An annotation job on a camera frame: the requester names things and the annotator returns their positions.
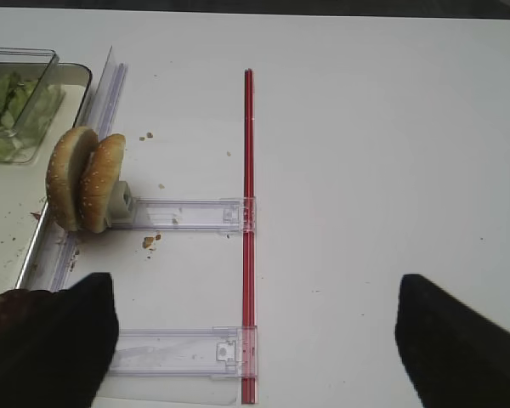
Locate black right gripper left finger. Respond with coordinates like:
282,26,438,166
0,273,119,407

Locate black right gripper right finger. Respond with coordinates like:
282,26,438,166
394,274,510,407

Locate brown meat patties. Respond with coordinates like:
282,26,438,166
0,289,65,343

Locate lettuce and purple cabbage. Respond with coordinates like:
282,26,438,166
0,71,65,163

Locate clear lettuce container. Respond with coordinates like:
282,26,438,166
0,48,65,163

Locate right lower clear pusher track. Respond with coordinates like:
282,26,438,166
109,326,258,379

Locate clear pusher track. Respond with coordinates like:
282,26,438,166
109,326,258,379
110,198,256,234

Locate grey right pusher block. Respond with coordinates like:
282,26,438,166
105,181,135,227

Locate metal serving tray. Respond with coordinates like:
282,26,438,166
0,63,93,292

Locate right upper clear pusher track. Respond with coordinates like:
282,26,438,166
110,198,256,234

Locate sesame bun rear half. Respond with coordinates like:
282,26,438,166
45,126,98,231

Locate sesame bun half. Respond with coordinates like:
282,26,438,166
77,133,126,234
45,126,98,231

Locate sesame bun front half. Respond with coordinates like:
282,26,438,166
77,133,126,234

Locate right red rail strip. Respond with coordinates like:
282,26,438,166
240,68,260,404

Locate right clear divider wall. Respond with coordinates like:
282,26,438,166
25,45,129,294

